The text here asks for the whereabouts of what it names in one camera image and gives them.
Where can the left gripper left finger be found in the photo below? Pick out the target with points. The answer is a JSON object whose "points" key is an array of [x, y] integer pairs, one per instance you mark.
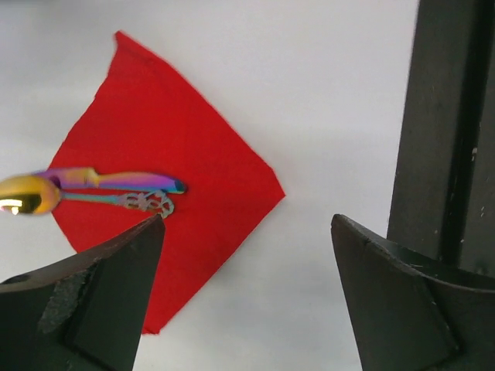
{"points": [[85, 312]]}

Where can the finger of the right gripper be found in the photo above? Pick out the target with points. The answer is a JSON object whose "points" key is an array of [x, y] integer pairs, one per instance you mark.
{"points": [[443, 199]]}

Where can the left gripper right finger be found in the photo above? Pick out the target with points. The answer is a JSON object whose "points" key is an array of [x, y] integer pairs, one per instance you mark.
{"points": [[408, 311]]}

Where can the red paper napkin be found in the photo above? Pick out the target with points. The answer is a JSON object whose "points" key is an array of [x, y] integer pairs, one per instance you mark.
{"points": [[147, 117]]}

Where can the iridescent knife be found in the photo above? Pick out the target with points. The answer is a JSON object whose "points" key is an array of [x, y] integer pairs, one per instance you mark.
{"points": [[88, 178]]}

